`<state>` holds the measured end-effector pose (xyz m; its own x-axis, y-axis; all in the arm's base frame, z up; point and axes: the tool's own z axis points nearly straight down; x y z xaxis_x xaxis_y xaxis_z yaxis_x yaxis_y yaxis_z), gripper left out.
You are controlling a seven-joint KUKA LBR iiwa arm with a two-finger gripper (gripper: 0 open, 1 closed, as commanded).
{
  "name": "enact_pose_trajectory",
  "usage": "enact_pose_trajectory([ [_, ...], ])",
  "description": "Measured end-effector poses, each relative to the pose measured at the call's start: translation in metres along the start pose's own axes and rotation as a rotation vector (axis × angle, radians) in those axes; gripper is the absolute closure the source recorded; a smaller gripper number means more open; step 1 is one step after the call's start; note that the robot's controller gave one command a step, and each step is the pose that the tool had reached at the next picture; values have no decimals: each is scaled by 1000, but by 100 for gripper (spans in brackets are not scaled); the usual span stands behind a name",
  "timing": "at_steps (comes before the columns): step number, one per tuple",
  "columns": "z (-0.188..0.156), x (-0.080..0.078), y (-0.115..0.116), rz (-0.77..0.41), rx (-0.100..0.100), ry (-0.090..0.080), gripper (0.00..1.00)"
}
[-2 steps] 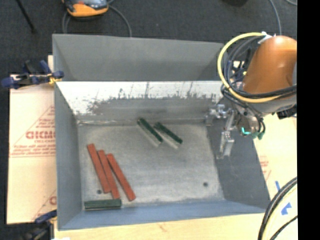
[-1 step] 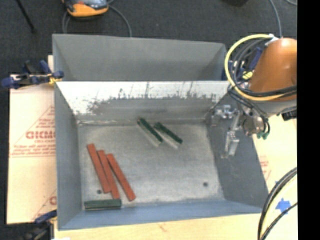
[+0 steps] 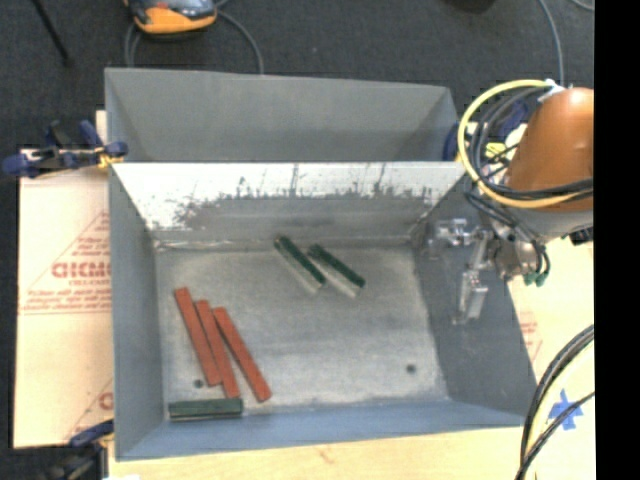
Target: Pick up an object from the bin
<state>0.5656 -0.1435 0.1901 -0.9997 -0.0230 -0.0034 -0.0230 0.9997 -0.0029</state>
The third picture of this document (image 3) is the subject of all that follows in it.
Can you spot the grey metal bin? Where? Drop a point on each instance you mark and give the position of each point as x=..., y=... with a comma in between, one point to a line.
x=325, y=348

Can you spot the red-brown flat block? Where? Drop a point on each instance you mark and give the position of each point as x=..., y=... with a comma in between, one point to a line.
x=196, y=335
x=242, y=353
x=219, y=350

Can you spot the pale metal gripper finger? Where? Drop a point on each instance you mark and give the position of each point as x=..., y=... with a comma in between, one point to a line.
x=471, y=300
x=452, y=233

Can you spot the black cylinder on white bracket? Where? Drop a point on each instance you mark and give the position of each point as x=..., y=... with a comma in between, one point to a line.
x=582, y=235

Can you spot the dark green flat block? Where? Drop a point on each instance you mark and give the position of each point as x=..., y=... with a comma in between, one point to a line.
x=337, y=270
x=205, y=409
x=300, y=264

